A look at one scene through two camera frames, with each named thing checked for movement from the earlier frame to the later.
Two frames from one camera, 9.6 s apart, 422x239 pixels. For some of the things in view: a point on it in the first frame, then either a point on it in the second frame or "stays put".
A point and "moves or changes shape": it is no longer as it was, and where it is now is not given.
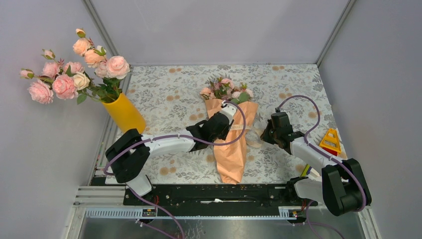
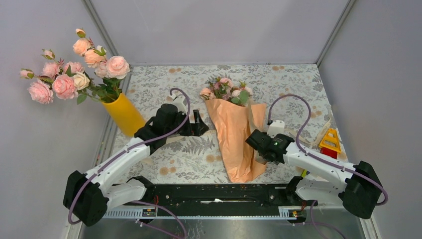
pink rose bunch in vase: [99, 81] stays put
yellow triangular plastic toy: [331, 142] stays put
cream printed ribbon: [251, 128] to [302, 138]
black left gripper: [222, 137] to [199, 125]
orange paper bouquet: [230, 153] moves or changes shape
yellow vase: [126, 114] stays put
